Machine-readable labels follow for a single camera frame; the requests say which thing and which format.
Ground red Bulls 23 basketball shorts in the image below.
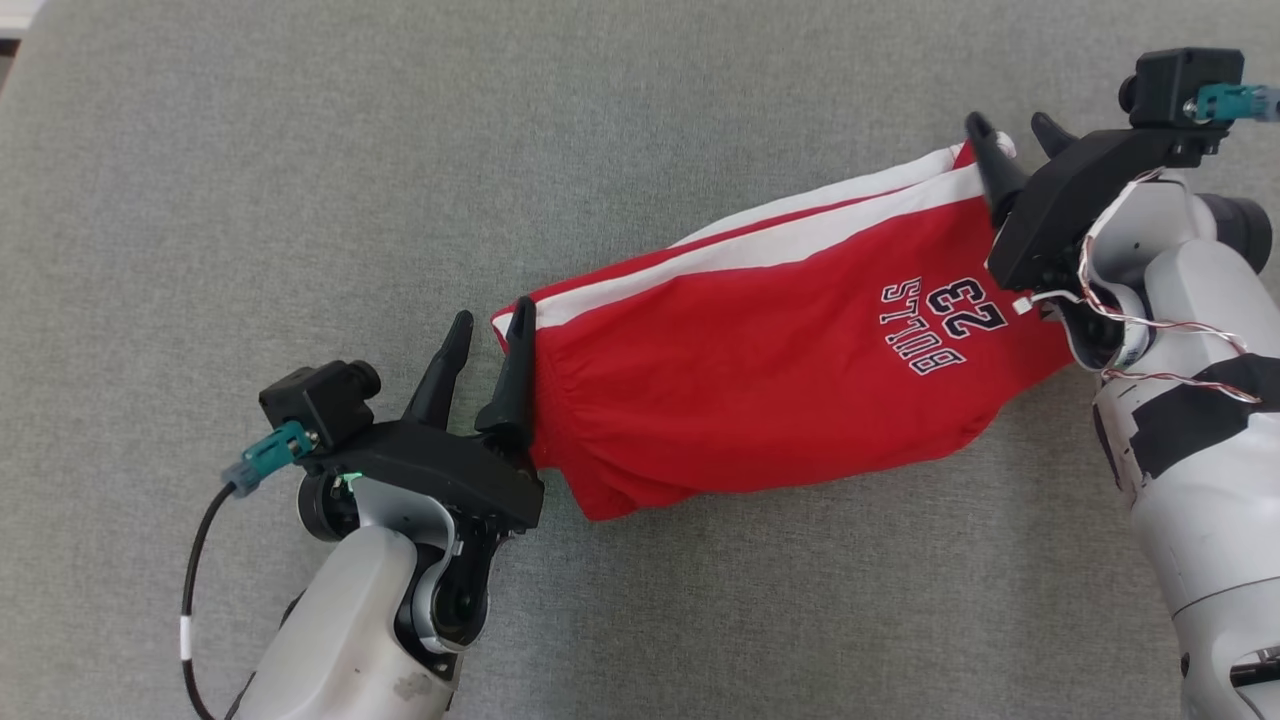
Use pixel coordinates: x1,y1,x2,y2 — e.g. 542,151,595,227
490,135,1077,523

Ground red-white twisted right arm wire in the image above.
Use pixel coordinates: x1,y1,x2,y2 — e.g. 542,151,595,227
1012,168,1263,406

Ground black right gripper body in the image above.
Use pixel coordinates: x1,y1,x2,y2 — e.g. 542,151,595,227
987,125,1231,293

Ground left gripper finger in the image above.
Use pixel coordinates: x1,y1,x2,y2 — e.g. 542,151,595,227
403,310,475,431
475,296,538,449

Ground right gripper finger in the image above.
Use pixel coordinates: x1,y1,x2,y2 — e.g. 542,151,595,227
1030,112,1081,161
965,112,1031,226

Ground right teal-plug black cable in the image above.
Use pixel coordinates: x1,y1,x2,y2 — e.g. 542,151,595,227
1184,83,1280,124

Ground left teal-plug black cable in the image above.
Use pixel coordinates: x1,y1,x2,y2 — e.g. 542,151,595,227
180,420,317,720

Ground teal-plug black cable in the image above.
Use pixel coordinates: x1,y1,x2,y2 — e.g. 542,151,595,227
180,420,317,720
1184,83,1280,124

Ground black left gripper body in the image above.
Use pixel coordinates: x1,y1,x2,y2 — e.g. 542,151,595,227
300,420,546,536

